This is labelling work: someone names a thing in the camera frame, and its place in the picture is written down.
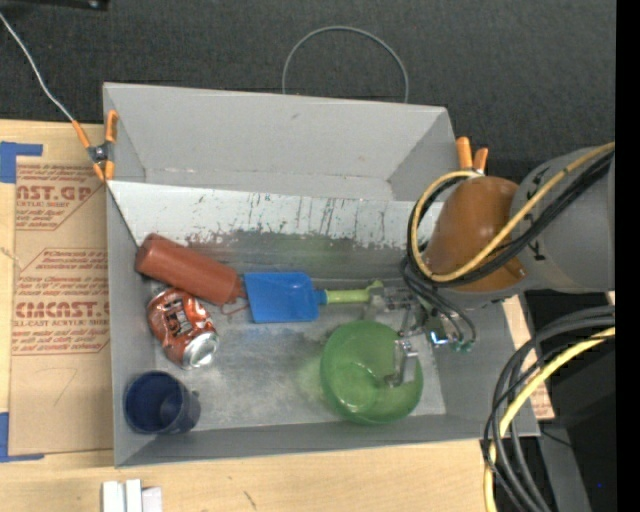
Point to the green plastic bowl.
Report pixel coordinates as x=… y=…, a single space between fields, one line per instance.
x=360 y=375

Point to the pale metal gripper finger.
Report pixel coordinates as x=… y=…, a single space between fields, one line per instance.
x=371 y=310
x=407 y=364

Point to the crushed orange drink can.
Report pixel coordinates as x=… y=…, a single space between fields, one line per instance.
x=180 y=325

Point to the grey metal bin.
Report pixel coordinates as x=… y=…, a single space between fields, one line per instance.
x=280 y=380

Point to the red-brown squeeze bottle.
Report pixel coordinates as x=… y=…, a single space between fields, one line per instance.
x=185 y=267

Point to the dark blue cup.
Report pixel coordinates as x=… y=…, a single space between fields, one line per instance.
x=157 y=405

